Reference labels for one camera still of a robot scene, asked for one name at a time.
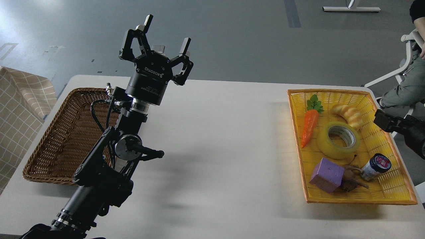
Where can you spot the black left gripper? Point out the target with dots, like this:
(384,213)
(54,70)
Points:
(153,71)

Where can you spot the yellow tape roll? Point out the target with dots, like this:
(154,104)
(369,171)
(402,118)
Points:
(338,140)

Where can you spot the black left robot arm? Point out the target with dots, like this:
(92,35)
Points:
(104,176)

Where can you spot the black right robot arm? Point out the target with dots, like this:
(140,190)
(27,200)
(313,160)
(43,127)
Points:
(411,128)

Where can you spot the brown wicker basket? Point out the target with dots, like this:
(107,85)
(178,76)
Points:
(67,141)

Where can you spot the beige checkered cloth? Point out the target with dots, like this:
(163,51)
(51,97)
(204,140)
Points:
(25,100)

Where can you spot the orange toy carrot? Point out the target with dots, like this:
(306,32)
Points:
(313,110)

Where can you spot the purple foam block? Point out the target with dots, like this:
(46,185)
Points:
(327,175)

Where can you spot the toy croissant bread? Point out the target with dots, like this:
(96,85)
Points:
(352,116)

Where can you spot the yellow plastic basket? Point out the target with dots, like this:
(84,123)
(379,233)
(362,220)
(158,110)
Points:
(393,187)

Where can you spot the brown toy animal figure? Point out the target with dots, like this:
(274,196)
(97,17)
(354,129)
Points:
(349,180)

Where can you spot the small dark-lidded jar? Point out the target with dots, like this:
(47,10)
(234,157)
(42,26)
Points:
(377,165)

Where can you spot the seated person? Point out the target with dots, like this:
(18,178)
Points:
(412,88)

